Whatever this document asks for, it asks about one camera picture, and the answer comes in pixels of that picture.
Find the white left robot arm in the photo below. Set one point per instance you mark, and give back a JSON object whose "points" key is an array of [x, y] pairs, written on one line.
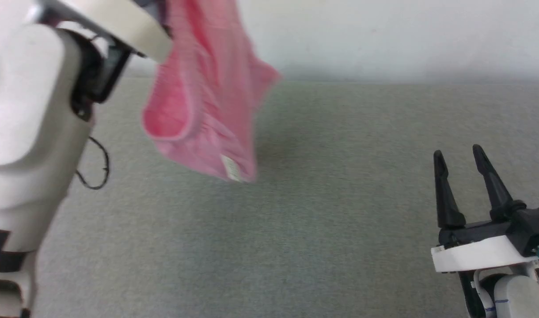
{"points": [[26, 115]]}

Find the grey-green fabric sofa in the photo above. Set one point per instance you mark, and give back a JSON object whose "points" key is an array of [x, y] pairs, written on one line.
{"points": [[331, 229]]}

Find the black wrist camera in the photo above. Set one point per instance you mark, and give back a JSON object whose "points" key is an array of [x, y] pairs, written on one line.
{"points": [[104, 73], [534, 229]]}

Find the pink garment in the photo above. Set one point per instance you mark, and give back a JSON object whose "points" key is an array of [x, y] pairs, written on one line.
{"points": [[207, 110]]}

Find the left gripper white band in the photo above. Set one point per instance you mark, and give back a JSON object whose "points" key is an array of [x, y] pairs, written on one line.
{"points": [[119, 24]]}

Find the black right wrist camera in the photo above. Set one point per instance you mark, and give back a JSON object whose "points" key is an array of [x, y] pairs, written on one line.
{"points": [[534, 229]]}

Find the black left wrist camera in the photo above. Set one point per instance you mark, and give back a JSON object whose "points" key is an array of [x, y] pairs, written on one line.
{"points": [[104, 73]]}

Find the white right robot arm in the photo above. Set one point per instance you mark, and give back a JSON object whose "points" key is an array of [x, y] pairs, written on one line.
{"points": [[517, 296]]}

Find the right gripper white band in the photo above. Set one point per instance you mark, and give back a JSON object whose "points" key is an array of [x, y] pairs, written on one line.
{"points": [[477, 254]]}

